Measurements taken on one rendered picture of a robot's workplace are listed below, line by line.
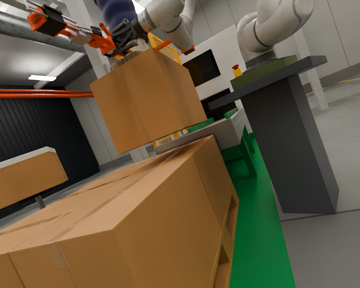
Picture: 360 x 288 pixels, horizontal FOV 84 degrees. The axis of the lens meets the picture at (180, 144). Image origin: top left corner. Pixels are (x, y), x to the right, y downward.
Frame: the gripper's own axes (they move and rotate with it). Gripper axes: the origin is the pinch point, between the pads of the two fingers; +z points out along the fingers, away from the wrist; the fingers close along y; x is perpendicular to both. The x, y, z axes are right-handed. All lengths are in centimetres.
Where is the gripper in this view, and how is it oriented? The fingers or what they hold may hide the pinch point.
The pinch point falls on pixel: (110, 46)
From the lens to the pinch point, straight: 119.8
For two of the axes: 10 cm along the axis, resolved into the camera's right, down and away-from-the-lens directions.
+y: 3.8, 9.2, 0.7
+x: 3.3, -2.0, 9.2
